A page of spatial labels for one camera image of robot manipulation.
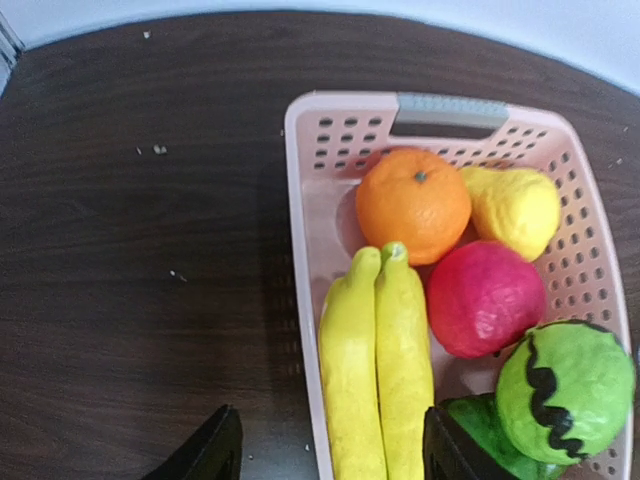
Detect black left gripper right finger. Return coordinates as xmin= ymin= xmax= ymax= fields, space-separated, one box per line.
xmin=423 ymin=407 xmax=509 ymax=480

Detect yellow toy bananas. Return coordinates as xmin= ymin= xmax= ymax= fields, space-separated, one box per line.
xmin=318 ymin=242 xmax=435 ymax=479

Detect green striped toy watermelon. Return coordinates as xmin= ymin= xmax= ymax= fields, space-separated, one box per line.
xmin=496 ymin=319 xmax=635 ymax=465

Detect pink plastic basket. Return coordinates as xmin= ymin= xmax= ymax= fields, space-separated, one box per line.
xmin=284 ymin=91 xmax=630 ymax=479

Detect orange toy fruit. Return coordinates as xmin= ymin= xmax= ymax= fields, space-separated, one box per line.
xmin=355 ymin=148 xmax=471 ymax=266

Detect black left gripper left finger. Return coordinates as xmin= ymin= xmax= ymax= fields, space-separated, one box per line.
xmin=147 ymin=405 xmax=243 ymax=480

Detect green orange toy mango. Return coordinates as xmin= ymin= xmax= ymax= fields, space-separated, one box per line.
xmin=439 ymin=393 xmax=568 ymax=480

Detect red toy apple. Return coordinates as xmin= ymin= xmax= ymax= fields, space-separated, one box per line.
xmin=426 ymin=241 xmax=547 ymax=359

